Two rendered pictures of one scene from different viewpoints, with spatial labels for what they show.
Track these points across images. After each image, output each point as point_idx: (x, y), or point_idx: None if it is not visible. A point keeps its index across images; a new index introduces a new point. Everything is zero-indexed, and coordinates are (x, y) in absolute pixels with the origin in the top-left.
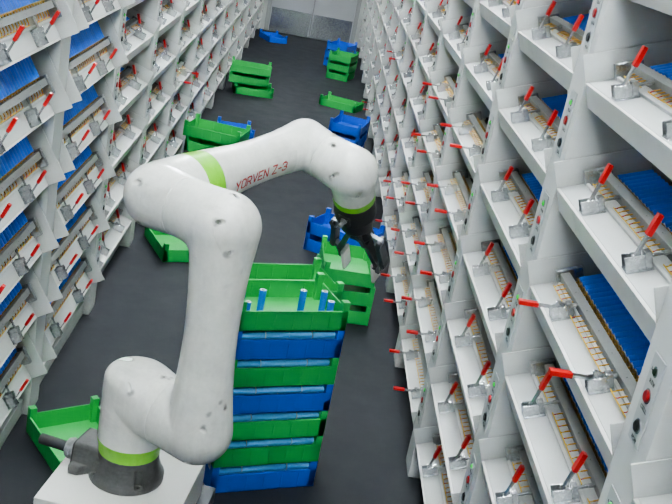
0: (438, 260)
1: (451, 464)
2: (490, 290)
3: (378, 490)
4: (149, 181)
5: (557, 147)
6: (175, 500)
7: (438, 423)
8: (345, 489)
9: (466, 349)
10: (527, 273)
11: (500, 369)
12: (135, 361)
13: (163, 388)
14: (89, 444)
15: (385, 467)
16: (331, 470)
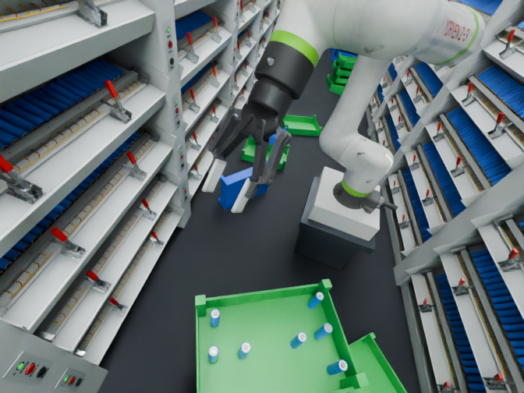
0: None
1: (155, 214)
2: (71, 153)
3: (148, 346)
4: None
5: None
6: (324, 179)
7: (123, 270)
8: (176, 347)
9: (83, 238)
10: (166, 2)
11: (174, 88)
12: (382, 151)
13: (361, 135)
14: (373, 189)
15: (122, 387)
16: (177, 377)
